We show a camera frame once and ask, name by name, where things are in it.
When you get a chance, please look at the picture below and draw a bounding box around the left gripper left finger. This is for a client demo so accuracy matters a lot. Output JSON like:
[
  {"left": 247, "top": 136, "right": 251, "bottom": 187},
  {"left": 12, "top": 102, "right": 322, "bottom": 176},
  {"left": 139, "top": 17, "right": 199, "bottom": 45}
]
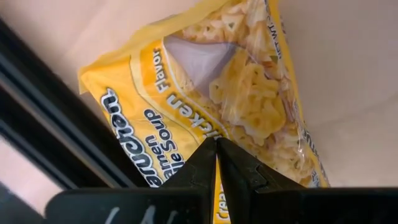
[{"left": 160, "top": 138, "right": 218, "bottom": 224}]

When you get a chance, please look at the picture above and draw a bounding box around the yellow Creamy Chicken ramen packet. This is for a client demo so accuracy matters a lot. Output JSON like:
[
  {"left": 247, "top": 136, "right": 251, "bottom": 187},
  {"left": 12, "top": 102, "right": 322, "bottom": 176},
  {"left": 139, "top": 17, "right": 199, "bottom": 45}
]
[{"left": 77, "top": 0, "right": 330, "bottom": 224}]

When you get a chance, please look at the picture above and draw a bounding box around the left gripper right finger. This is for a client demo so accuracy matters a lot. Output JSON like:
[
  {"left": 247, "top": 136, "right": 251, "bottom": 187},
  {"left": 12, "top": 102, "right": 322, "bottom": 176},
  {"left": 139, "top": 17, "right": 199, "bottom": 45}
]
[{"left": 217, "top": 138, "right": 304, "bottom": 224}]

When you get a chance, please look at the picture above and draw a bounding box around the black aluminium table frame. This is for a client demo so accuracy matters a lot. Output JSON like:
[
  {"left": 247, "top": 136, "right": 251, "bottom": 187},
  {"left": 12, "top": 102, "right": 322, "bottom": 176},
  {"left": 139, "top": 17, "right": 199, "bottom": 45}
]
[{"left": 0, "top": 17, "right": 150, "bottom": 190}]

